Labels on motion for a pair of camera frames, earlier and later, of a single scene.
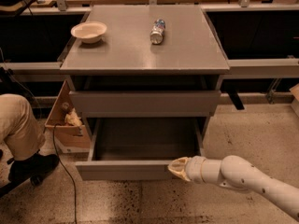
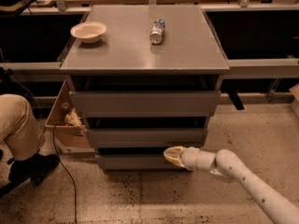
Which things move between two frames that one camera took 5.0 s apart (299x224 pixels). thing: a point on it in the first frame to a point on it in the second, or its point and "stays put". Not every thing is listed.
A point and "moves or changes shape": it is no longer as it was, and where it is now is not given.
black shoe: (33, 167) stays put
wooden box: (69, 139) stays put
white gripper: (194, 169) to (190, 159)
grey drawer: (139, 148) moves or changes shape
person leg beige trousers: (19, 127) stays put
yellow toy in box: (72, 119) stays put
